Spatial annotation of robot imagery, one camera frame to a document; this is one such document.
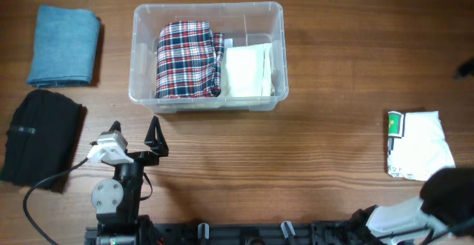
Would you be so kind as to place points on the black cloth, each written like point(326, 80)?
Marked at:
point(40, 138)

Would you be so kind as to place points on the cream cloth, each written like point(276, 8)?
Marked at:
point(246, 71)

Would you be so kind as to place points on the folded blue denim cloth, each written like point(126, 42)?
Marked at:
point(64, 49)

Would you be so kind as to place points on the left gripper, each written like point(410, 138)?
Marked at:
point(159, 146)

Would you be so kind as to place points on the red plaid cloth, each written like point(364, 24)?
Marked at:
point(189, 57)

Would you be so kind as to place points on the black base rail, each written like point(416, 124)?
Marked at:
point(316, 233)

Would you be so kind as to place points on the white printed t-shirt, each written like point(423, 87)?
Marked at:
point(416, 145)

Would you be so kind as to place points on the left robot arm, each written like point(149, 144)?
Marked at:
point(117, 200)

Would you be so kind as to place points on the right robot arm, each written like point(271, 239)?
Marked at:
point(443, 207)

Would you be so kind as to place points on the clear plastic storage container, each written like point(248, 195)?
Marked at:
point(245, 23)

